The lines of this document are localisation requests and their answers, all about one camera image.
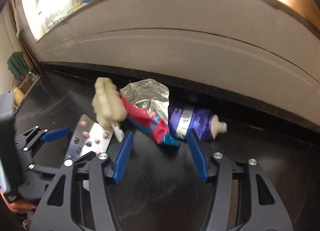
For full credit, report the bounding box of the silver pill blister pack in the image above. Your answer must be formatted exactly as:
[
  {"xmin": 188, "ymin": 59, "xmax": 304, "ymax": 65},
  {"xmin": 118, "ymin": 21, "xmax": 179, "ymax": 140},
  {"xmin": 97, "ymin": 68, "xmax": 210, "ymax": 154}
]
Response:
[{"xmin": 65, "ymin": 114, "xmax": 113, "ymax": 161}]

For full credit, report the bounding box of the white foam brush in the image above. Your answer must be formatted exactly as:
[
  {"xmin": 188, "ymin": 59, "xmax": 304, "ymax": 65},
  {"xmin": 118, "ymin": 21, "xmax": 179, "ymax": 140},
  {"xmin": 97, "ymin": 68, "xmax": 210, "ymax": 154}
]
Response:
[{"xmin": 92, "ymin": 77, "xmax": 127, "ymax": 142}]

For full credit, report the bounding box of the red foil snack wrapper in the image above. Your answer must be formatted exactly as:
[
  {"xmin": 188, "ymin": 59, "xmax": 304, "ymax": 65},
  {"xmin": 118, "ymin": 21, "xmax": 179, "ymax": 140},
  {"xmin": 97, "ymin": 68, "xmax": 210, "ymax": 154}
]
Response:
[{"xmin": 120, "ymin": 78, "xmax": 180, "ymax": 147}]

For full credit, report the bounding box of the purple toothpaste tube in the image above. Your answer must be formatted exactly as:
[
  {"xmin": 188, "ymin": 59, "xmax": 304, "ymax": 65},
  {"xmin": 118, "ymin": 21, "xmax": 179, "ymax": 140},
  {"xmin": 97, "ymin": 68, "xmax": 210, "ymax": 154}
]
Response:
[{"xmin": 168, "ymin": 103, "xmax": 227, "ymax": 142}]

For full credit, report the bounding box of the person's left hand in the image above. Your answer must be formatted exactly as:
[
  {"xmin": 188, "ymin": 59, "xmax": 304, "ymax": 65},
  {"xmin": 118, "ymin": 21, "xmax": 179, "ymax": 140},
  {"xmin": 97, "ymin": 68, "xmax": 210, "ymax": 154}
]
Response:
[{"xmin": 1, "ymin": 190, "xmax": 37, "ymax": 214}]

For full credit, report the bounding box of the stainless steel sink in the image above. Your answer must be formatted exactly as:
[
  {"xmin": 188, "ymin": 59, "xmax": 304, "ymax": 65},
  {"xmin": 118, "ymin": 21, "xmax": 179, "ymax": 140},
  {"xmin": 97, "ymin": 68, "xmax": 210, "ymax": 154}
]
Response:
[{"xmin": 15, "ymin": 75, "xmax": 41, "ymax": 112}]

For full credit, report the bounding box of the green cloth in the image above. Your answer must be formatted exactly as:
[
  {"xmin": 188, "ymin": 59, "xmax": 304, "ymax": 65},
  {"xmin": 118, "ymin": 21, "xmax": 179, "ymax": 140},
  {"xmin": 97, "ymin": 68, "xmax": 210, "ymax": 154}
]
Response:
[{"xmin": 7, "ymin": 52, "xmax": 29, "ymax": 80}]

